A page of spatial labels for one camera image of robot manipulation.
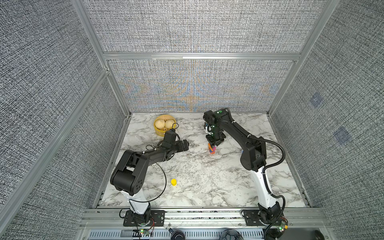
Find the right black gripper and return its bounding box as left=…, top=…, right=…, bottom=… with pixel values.
left=204, top=127, right=225, bottom=148

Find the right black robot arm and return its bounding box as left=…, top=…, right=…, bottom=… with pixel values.
left=203, top=108, right=286, bottom=225

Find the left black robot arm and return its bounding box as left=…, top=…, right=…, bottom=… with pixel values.
left=110, top=129, right=190, bottom=225

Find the yellow cylinder block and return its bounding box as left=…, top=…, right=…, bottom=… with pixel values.
left=171, top=179, right=178, bottom=186

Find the right cream bun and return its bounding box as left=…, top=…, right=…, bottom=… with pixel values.
left=165, top=119, right=175, bottom=130

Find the cream bun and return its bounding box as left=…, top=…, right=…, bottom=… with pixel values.
left=155, top=119, right=165, bottom=130
left=165, top=119, right=175, bottom=130

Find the yellow bamboo steamer basket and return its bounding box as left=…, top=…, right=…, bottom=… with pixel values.
left=154, top=115, right=177, bottom=137

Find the left cream bun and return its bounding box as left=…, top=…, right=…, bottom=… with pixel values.
left=155, top=119, right=165, bottom=130

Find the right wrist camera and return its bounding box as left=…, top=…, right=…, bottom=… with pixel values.
left=204, top=123, right=212, bottom=134

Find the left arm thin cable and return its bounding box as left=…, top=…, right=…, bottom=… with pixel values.
left=118, top=158, right=168, bottom=220

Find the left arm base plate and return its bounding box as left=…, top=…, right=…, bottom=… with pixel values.
left=123, top=210, right=166, bottom=227

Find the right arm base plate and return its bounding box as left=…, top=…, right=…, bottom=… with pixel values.
left=241, top=210, right=264, bottom=227

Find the aluminium front rail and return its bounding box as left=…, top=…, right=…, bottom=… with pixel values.
left=79, top=207, right=331, bottom=229

